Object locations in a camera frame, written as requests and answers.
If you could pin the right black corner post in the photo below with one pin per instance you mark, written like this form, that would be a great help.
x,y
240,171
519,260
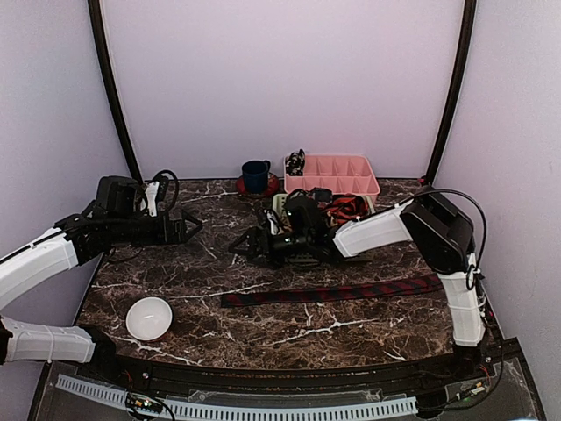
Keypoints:
x,y
451,102

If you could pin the left black corner post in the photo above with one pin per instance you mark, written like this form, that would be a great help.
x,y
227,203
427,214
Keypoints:
x,y
110,87

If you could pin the black red striped tie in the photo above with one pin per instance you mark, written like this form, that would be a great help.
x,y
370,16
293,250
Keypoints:
x,y
345,208

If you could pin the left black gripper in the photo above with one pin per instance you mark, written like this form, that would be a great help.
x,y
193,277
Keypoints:
x,y
165,236

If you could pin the dark blue mug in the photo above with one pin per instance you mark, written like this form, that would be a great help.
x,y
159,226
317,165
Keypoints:
x,y
255,176

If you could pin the red saucer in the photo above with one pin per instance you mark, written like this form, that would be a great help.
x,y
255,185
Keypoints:
x,y
272,188

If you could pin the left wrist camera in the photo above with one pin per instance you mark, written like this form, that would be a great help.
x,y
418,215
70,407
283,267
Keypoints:
x,y
149,201

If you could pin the rolled black floral tie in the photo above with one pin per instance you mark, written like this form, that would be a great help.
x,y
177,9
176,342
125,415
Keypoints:
x,y
295,163

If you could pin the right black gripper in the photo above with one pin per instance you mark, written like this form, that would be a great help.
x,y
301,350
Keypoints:
x,y
256,235

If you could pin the green perforated plastic basket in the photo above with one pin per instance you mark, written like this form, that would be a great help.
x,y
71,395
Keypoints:
x,y
280,199

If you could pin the black corner post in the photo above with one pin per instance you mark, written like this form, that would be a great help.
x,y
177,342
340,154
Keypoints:
x,y
451,102
110,87

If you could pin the dark floral tie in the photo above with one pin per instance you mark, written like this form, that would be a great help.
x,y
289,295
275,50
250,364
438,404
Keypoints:
x,y
322,197

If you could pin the black front rail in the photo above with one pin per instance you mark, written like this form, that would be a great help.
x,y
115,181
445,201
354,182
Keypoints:
x,y
425,375

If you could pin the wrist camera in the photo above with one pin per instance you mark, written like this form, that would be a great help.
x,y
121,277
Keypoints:
x,y
274,221
149,201

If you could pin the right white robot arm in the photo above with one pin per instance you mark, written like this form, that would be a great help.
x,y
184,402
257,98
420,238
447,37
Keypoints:
x,y
442,233

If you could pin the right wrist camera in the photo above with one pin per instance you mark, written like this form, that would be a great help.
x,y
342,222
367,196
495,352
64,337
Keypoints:
x,y
274,221

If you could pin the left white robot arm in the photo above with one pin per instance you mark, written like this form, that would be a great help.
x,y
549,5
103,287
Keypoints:
x,y
26,268

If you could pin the pink divided organizer box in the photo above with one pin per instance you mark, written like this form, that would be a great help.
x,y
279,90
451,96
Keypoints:
x,y
342,174

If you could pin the white slotted cable duct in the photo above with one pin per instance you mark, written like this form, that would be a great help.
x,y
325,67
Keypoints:
x,y
206,405

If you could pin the white bowl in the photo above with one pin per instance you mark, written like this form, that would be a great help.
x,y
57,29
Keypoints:
x,y
149,319

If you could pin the red navy striped tie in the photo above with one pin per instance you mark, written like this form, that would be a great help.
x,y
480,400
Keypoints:
x,y
403,287

